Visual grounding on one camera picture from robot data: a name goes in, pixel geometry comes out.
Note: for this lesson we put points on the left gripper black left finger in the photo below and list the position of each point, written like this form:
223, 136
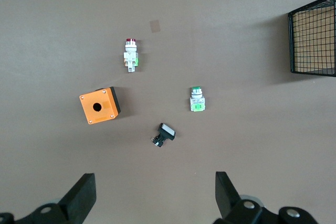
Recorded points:
78, 200

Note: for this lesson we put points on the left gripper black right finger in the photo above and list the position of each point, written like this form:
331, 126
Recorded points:
228, 200

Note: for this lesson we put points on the red push button switch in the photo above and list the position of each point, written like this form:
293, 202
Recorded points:
130, 56

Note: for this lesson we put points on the translucent tape patch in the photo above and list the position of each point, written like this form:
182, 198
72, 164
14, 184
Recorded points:
155, 26

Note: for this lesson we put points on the black white square button switch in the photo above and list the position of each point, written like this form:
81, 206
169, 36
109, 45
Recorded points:
166, 130

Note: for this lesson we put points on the orange button enclosure box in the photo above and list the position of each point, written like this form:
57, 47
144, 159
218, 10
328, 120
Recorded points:
90, 103

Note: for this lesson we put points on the green push button switch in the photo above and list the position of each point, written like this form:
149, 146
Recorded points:
197, 102

